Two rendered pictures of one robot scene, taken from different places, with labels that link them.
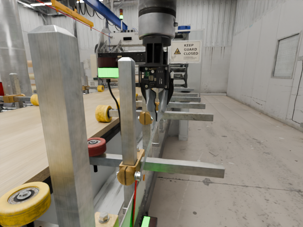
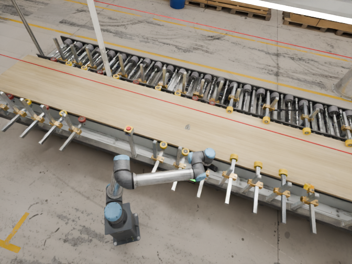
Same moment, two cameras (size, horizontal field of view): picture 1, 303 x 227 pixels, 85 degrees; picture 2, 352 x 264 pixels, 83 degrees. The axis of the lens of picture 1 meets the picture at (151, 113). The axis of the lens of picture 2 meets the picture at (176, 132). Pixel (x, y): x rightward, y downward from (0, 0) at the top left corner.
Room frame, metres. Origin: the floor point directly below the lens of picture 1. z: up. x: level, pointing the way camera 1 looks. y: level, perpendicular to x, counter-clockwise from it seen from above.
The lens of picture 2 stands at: (0.19, -0.84, 2.72)
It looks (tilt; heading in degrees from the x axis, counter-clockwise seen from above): 54 degrees down; 93
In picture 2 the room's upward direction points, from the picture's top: 6 degrees clockwise
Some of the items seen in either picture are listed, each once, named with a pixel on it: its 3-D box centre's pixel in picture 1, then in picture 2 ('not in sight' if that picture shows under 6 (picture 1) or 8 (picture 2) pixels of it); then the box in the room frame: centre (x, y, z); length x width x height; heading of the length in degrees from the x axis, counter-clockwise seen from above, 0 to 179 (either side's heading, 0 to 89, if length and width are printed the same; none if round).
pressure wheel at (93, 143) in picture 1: (94, 156); not in sight; (0.51, 0.19, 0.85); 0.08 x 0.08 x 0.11
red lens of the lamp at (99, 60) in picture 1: (109, 62); not in sight; (0.45, 0.11, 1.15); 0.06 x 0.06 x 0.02
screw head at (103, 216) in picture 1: (103, 216); not in sight; (0.27, 0.10, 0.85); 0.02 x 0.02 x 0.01
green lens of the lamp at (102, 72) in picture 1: (109, 72); not in sight; (0.45, 0.11, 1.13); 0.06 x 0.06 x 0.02
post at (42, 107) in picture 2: not in sight; (51, 120); (-1.28, 0.38, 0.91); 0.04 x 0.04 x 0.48; 80
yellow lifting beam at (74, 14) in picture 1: (76, 15); not in sight; (4.96, 2.03, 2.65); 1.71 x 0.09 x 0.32; 171
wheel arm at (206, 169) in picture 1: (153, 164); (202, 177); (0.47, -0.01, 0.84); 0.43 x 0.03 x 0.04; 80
